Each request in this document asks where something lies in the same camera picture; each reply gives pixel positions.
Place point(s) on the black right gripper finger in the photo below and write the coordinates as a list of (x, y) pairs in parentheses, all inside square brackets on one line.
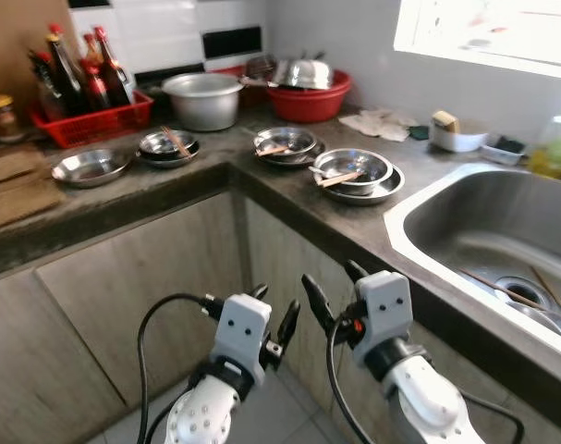
[(354, 270), (317, 301)]

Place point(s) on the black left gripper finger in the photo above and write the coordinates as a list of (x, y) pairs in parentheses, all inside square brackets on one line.
[(288, 322), (259, 292)]

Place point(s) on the brown wooden chopstick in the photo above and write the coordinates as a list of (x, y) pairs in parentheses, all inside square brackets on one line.
[(548, 291), (502, 289)]

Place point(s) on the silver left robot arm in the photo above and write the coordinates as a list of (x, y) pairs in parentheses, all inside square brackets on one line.
[(201, 421)]

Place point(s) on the bright kitchen window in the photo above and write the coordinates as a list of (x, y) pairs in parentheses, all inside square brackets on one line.
[(483, 32)]

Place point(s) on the pale wood cabinet door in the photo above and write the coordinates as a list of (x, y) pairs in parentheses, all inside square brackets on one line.
[(40, 370), (280, 259), (141, 277)]

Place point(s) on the pale wooden utensil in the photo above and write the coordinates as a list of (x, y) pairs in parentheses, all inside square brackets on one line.
[(273, 150), (337, 178)]

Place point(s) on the stainless steel double sink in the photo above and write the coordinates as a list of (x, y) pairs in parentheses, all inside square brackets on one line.
[(483, 222)]

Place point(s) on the pale crumpled dish cloth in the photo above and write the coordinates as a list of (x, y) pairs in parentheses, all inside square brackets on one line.
[(382, 125)]

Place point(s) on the small white bowl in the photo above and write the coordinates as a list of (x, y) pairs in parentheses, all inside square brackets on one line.
[(457, 141)]

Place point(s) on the brown wooden chopsticks pair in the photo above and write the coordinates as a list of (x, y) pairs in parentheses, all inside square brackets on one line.
[(176, 141)]

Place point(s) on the red plastic basin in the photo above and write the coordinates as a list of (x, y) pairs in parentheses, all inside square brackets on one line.
[(308, 104)]

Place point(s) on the yellow dish sponge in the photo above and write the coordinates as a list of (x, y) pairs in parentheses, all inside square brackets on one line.
[(445, 120)]

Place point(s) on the small tray with scouring pad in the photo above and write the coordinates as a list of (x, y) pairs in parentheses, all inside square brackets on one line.
[(502, 150)]

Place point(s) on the large aluminium pot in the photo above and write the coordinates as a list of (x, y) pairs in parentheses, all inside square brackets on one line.
[(203, 106)]

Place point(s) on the yellow dish soap bottle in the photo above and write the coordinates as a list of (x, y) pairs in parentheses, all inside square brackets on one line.
[(553, 153)]

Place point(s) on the red plastic crate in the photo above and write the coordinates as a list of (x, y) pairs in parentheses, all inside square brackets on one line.
[(95, 127)]

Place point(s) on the large wooden chopping board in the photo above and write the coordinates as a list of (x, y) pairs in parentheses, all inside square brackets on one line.
[(21, 203)]

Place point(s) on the small dark sauce bottle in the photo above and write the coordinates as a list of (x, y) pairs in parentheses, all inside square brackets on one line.
[(97, 91)]

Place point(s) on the dark sauce bottle red cap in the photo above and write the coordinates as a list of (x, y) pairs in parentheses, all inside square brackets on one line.
[(112, 69), (44, 88)]

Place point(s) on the small wooden chopping board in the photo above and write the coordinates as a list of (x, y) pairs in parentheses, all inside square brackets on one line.
[(12, 166)]

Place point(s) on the tall dark sauce bottle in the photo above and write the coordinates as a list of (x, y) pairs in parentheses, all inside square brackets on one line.
[(66, 69)]

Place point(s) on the glass jar yellow lid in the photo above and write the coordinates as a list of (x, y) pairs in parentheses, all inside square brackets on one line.
[(1, 120)]

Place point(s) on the brown wooden panel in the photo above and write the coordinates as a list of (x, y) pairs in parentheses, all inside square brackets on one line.
[(12, 46)]

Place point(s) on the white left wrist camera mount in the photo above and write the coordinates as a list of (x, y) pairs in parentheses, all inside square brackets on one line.
[(241, 328)]

